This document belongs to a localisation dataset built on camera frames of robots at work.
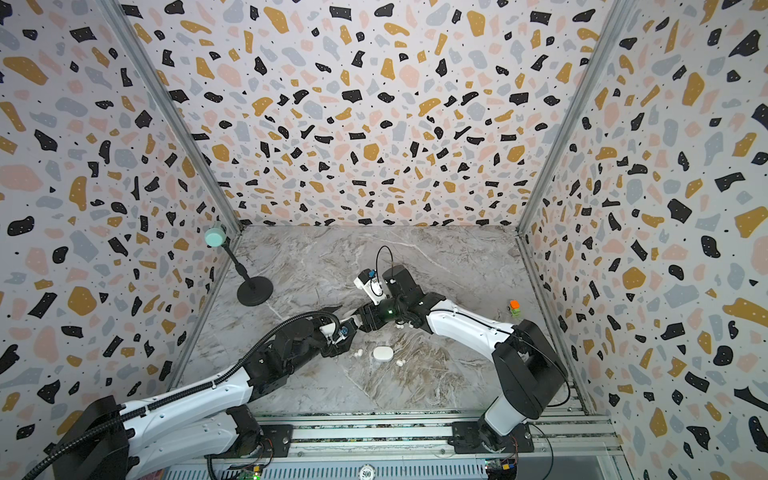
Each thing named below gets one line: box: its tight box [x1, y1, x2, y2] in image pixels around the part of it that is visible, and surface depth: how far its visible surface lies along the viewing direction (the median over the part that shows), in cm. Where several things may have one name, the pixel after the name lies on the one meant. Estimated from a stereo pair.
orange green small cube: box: [509, 300, 521, 316], surface depth 99 cm
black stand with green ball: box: [204, 221, 273, 307], surface depth 102 cm
